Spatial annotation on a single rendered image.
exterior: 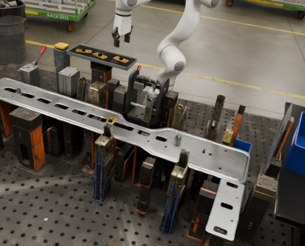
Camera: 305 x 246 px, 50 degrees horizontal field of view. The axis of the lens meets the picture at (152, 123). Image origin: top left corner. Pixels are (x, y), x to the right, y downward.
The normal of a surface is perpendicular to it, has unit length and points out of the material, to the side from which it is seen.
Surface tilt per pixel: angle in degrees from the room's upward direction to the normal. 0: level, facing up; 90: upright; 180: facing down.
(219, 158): 0
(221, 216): 0
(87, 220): 0
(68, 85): 90
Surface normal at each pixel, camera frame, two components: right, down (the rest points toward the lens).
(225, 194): 0.11, -0.81
